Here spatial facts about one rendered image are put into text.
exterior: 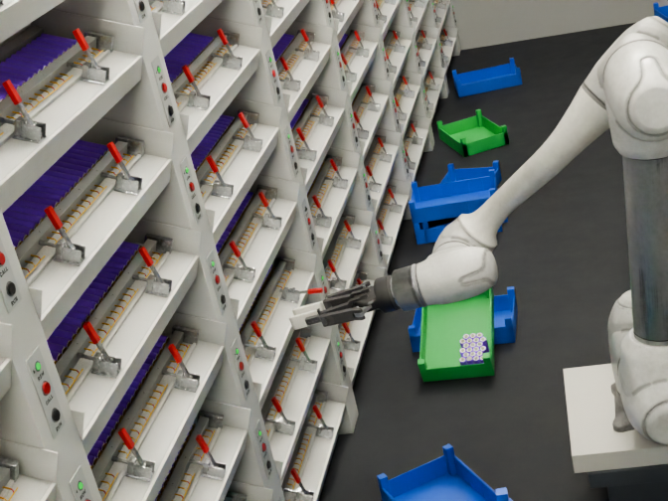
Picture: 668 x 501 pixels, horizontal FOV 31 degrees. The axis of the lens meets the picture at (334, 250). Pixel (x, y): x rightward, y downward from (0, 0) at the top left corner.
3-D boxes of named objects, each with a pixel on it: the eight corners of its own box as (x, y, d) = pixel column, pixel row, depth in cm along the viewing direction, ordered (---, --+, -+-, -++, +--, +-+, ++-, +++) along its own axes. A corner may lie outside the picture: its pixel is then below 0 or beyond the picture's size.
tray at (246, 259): (294, 218, 295) (302, 166, 289) (234, 340, 241) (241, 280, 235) (215, 201, 297) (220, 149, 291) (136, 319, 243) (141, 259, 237)
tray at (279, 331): (311, 287, 303) (317, 253, 298) (255, 421, 249) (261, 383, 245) (234, 270, 304) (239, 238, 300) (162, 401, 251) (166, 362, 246)
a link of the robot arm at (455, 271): (427, 317, 245) (435, 293, 257) (501, 298, 240) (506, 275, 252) (411, 269, 242) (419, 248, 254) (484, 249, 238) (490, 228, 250)
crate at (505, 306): (517, 309, 363) (514, 285, 360) (515, 342, 345) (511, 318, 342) (419, 319, 370) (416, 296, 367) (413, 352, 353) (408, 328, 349)
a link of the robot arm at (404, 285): (431, 292, 254) (405, 300, 256) (417, 255, 251) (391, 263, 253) (427, 313, 246) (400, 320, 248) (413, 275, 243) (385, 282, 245)
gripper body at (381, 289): (401, 316, 248) (359, 327, 250) (405, 297, 255) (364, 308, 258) (388, 285, 245) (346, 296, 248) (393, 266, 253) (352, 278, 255)
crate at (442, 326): (494, 375, 331) (490, 357, 326) (422, 382, 336) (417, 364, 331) (494, 293, 352) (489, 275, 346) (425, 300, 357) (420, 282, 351)
